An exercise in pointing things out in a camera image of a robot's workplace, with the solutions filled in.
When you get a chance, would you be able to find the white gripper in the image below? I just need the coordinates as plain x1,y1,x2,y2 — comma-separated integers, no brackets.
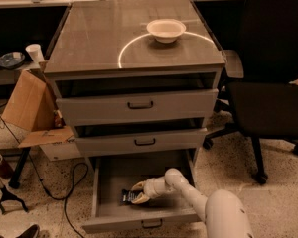
131,177,167,204

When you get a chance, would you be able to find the dark blue rxbar wrapper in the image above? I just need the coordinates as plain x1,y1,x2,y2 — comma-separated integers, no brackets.
121,189,140,204

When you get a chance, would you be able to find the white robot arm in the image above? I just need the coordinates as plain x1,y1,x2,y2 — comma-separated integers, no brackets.
131,168,254,238

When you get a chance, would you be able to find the bottom grey drawer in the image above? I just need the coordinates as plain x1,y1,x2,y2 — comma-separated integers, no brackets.
82,150,199,234

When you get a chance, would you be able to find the grey drawer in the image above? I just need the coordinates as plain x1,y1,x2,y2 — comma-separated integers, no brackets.
82,150,199,234
57,89,218,126
75,128,207,157

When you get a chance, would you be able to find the middle grey drawer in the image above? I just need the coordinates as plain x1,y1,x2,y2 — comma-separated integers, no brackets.
75,128,207,157

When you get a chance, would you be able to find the grey drawer cabinet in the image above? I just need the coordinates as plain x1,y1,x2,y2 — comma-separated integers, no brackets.
44,0,226,171

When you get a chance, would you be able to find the top grey drawer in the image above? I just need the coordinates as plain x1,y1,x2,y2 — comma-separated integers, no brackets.
57,89,218,126

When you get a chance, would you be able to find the small bottle in box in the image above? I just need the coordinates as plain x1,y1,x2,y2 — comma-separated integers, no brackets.
54,110,64,128

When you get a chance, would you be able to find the dark shoe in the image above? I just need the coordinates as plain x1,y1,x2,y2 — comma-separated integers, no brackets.
16,224,40,238

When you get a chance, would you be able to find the black table leg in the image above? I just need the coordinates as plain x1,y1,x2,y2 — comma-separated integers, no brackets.
8,147,30,189

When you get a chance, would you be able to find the black stand foot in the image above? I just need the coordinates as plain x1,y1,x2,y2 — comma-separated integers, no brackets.
0,179,28,214

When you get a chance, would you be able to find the brown cardboard box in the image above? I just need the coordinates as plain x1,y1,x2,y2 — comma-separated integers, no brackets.
2,69,81,161

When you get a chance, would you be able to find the brown round container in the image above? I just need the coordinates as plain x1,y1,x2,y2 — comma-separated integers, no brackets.
0,155,13,179

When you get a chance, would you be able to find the black office chair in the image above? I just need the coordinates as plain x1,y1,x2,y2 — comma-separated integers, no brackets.
203,0,298,184

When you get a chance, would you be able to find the white paper bowl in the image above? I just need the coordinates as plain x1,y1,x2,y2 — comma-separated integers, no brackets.
146,19,186,44

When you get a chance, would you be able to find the white paper cup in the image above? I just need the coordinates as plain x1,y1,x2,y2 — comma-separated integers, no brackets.
26,44,45,63

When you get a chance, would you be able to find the dark blue plate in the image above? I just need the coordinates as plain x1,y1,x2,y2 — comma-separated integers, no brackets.
0,52,25,70

